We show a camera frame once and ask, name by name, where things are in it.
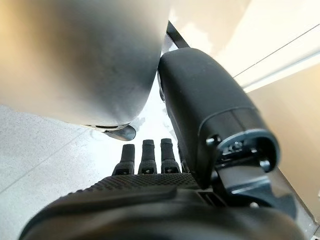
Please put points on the white baseboard trim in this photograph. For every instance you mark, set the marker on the white baseboard trim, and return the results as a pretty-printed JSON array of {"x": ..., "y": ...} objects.
[{"x": 282, "y": 57}]

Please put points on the black bar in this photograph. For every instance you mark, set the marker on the black bar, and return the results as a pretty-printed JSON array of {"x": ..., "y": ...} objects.
[{"x": 178, "y": 37}]

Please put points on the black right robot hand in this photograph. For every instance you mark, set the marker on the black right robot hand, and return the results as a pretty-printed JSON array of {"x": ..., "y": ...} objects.
[{"x": 205, "y": 100}]

